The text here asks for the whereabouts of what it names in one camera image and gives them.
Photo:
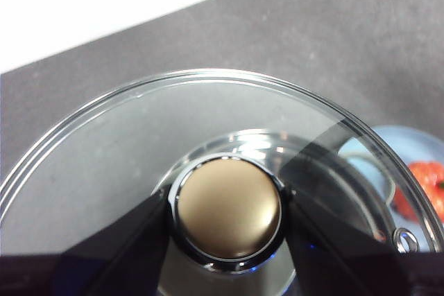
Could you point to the blue plate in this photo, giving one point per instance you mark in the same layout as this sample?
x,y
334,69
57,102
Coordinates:
x,y
409,136

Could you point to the glass lid with green knob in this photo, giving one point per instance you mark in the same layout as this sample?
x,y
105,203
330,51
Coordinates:
x,y
104,157

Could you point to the orange toy pumpkin green stem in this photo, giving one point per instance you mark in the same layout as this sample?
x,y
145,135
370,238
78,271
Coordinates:
x,y
425,178

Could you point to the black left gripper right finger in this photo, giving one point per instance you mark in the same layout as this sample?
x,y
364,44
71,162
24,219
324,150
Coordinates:
x,y
340,268

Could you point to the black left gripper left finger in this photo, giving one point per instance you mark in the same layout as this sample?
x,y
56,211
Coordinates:
x,y
114,258

